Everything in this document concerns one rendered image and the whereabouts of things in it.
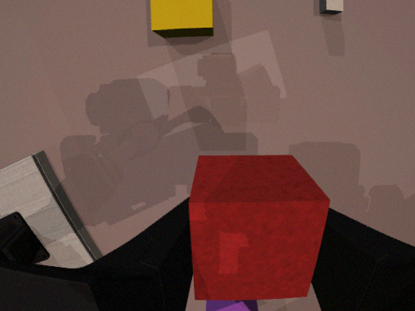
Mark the purple block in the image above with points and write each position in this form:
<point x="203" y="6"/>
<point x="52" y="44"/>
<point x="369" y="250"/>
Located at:
<point x="239" y="305"/>

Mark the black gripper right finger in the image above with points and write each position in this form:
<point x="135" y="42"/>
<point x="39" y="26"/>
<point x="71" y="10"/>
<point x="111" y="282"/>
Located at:
<point x="360" y="269"/>

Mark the red block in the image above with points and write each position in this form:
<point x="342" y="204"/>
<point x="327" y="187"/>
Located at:
<point x="256" y="224"/>

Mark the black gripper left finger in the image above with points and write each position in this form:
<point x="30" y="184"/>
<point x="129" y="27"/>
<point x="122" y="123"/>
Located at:
<point x="152" y="272"/>

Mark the yellow block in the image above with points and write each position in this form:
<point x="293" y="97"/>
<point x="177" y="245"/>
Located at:
<point x="182" y="18"/>

